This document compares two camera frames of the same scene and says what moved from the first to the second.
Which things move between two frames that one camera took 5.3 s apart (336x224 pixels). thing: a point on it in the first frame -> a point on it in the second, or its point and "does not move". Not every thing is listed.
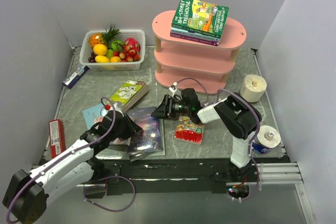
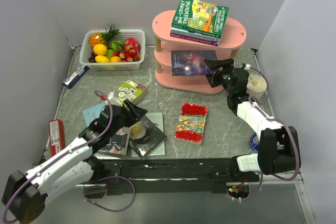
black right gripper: [165, 110] -> [228, 65]
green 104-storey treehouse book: [198, 17] does not move
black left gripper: [133, 128] -> [136, 114]
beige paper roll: [253, 88] does not move
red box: [57, 138] does not move
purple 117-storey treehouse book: [195, 39] does not move
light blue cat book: [92, 115] does not move
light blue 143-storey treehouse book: [185, 32] does not move
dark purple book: [150, 139] -> [191, 62]
